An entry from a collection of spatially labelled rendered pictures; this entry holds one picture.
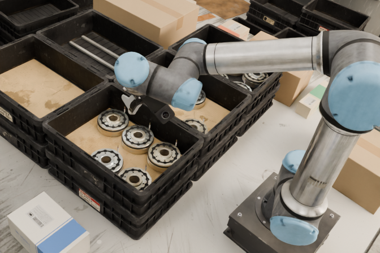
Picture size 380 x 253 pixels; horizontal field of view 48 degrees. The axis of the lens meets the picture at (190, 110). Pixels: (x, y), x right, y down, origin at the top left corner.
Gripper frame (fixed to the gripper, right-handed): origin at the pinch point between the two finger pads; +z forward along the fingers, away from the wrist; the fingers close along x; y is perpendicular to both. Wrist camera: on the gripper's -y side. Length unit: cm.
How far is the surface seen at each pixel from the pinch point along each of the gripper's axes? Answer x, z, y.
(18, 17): 27, 113, 107
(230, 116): -16.6, 15.0, -18.3
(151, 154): 10.9, 8.2, -11.9
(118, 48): -4, 49, 34
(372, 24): -179, 205, -30
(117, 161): 19.9, 3.7, -7.4
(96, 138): 21.6, 13.1, 4.0
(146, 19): -22, 54, 38
